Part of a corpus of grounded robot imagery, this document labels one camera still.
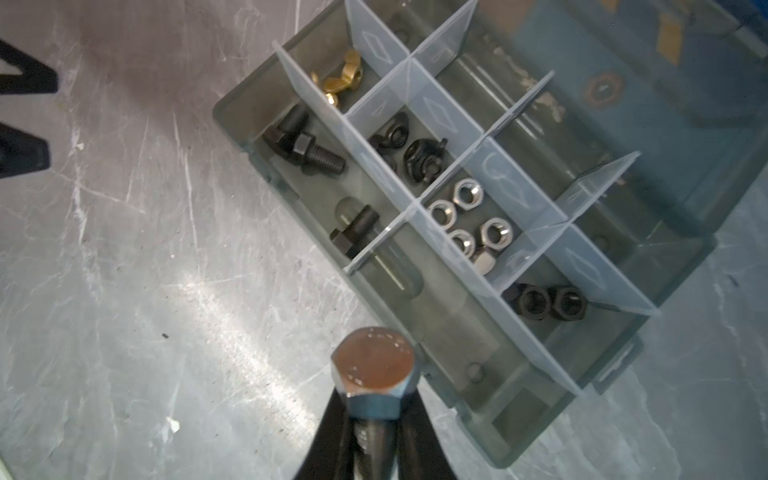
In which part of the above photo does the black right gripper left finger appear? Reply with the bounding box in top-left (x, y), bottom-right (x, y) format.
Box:
top-left (294, 390), bottom-right (355, 480)

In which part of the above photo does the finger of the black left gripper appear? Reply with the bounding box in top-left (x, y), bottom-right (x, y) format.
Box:
top-left (0, 124), bottom-right (50, 178)
top-left (1, 41), bottom-right (59, 95)

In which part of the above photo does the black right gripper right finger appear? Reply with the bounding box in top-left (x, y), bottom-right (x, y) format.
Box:
top-left (397, 390), bottom-right (458, 480)

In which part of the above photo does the small silver hex bolt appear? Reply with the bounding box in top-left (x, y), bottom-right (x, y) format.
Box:
top-left (331, 327), bottom-right (420, 479)

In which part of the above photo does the black hex nut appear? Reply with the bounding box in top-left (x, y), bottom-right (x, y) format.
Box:
top-left (501, 283), bottom-right (520, 304)
top-left (548, 285), bottom-right (588, 322)
top-left (514, 284), bottom-right (551, 321)

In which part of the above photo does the black threaded bolt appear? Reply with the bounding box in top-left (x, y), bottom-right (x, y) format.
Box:
top-left (329, 202), bottom-right (379, 259)

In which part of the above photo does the silver hex nut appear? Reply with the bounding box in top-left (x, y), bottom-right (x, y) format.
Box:
top-left (453, 178), bottom-right (484, 211)
top-left (428, 199), bottom-right (458, 231)
top-left (479, 217), bottom-right (514, 252)
top-left (449, 229), bottom-right (476, 258)

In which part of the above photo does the large black hex bolt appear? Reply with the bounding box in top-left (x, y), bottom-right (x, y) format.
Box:
top-left (262, 103), bottom-right (309, 160)

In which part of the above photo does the black wing nut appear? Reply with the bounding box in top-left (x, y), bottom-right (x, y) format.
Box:
top-left (368, 112), bottom-right (410, 172)
top-left (403, 138), bottom-right (448, 185)

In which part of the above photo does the brass wing nut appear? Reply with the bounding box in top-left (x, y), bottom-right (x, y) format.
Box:
top-left (310, 49), bottom-right (364, 109)

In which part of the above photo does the clear grey compartment organizer box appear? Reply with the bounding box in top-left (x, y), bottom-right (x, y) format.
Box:
top-left (213, 1), bottom-right (767, 468)

